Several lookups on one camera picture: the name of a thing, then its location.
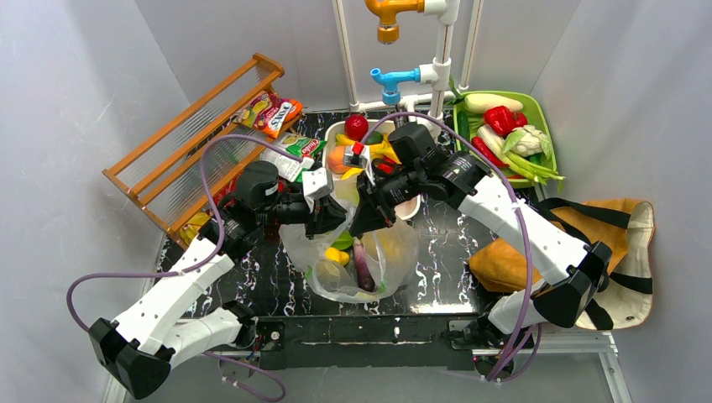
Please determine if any green cucumber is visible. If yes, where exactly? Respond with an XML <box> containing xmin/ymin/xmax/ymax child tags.
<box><xmin>457</xmin><ymin>110</ymin><xmax>471</xmax><ymax>140</ymax></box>

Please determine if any yellow snack wrapper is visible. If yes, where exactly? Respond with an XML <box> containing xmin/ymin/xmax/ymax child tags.
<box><xmin>178</xmin><ymin>212</ymin><xmax>212</xmax><ymax>246</ymax></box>

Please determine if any white pvc pipe frame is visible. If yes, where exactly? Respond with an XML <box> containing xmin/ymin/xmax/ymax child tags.
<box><xmin>332</xmin><ymin>1</ymin><xmax>460</xmax><ymax>122</ymax></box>

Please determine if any orange tap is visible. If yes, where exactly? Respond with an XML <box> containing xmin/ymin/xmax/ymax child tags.
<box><xmin>364</xmin><ymin>0</ymin><xmax>425</xmax><ymax>44</ymax></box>

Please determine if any orange yox snack bag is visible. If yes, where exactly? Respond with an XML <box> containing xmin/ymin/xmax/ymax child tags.
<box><xmin>232</xmin><ymin>91</ymin><xmax>303</xmax><ymax>139</ymax></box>

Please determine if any yellow banana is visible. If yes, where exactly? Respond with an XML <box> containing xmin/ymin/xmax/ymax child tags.
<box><xmin>335</xmin><ymin>133</ymin><xmax>400</xmax><ymax>164</ymax></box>

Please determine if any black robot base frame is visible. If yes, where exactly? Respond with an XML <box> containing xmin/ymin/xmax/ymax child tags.
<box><xmin>254</xmin><ymin>313</ymin><xmax>510</xmax><ymax>373</ymax></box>

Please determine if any peach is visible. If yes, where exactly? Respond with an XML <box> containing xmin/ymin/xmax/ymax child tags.
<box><xmin>327</xmin><ymin>145</ymin><xmax>350</xmax><ymax>175</ymax></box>

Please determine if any cauliflower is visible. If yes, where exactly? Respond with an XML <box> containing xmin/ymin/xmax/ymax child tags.
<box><xmin>502</xmin><ymin>124</ymin><xmax>554</xmax><ymax>158</ymax></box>

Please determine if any blue tap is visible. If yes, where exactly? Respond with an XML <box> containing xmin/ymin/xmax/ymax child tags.
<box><xmin>370</xmin><ymin>68</ymin><xmax>421</xmax><ymax>106</ymax></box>

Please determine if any red chili pepper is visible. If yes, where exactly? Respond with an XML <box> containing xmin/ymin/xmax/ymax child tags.
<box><xmin>471</xmin><ymin>137</ymin><xmax>509</xmax><ymax>169</ymax></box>

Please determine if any green beans bunch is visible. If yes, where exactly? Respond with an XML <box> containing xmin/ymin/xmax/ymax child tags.
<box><xmin>502</xmin><ymin>152</ymin><xmax>565</xmax><ymax>185</ymax></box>

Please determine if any white radish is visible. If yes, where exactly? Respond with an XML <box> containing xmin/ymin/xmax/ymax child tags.
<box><xmin>464</xmin><ymin>92</ymin><xmax>524</xmax><ymax>114</ymax></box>

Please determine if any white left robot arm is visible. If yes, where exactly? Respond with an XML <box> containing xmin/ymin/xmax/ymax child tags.
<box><xmin>89</xmin><ymin>160</ymin><xmax>347</xmax><ymax>399</ymax></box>

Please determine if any purple eggplant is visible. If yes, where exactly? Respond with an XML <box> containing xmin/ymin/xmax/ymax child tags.
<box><xmin>353</xmin><ymin>238</ymin><xmax>375</xmax><ymax>292</ymax></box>

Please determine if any white fruit tray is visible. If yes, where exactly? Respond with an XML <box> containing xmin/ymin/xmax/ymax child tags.
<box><xmin>322</xmin><ymin>121</ymin><xmax>421</xmax><ymax>220</ymax></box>

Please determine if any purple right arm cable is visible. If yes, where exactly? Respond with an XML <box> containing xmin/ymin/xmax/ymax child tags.
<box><xmin>361</xmin><ymin>112</ymin><xmax>543</xmax><ymax>385</ymax></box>

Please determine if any green vegetable tray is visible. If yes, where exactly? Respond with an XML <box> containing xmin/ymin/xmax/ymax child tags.
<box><xmin>453</xmin><ymin>91</ymin><xmax>560</xmax><ymax>189</ymax></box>

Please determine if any green avocado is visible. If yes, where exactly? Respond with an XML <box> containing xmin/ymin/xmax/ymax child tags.
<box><xmin>362</xmin><ymin>131</ymin><xmax>384</xmax><ymax>145</ymax></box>

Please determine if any orange canvas tote bag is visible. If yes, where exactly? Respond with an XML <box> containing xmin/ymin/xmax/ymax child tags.
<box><xmin>468</xmin><ymin>197</ymin><xmax>655</xmax><ymax>331</ymax></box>

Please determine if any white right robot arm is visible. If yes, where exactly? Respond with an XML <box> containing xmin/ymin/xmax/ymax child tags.
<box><xmin>350</xmin><ymin>123</ymin><xmax>611</xmax><ymax>334</ymax></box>

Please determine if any red snack bag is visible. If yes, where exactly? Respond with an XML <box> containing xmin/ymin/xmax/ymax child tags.
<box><xmin>212</xmin><ymin>177</ymin><xmax>237</xmax><ymax>207</ymax></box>

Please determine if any clear lemon print plastic bag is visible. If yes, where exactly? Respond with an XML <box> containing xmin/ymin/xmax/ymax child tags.
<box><xmin>279</xmin><ymin>181</ymin><xmax>419</xmax><ymax>304</ymax></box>

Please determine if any wooden dish rack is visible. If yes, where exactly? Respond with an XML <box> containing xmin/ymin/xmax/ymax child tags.
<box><xmin>103</xmin><ymin>53</ymin><xmax>285</xmax><ymax>246</ymax></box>

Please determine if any red bell pepper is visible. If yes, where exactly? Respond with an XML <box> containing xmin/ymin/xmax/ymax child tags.
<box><xmin>484</xmin><ymin>106</ymin><xmax>528</xmax><ymax>137</ymax></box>

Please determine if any red pomegranate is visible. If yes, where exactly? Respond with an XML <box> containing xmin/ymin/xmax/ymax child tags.
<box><xmin>344</xmin><ymin>114</ymin><xmax>369</xmax><ymax>142</ymax></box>

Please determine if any yellow lemon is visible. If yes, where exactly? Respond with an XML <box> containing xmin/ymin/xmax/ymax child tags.
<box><xmin>325</xmin><ymin>248</ymin><xmax>351</xmax><ymax>266</ymax></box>

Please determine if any green chips bag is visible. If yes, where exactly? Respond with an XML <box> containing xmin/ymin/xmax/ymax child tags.
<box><xmin>259</xmin><ymin>133</ymin><xmax>327</xmax><ymax>182</ymax></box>

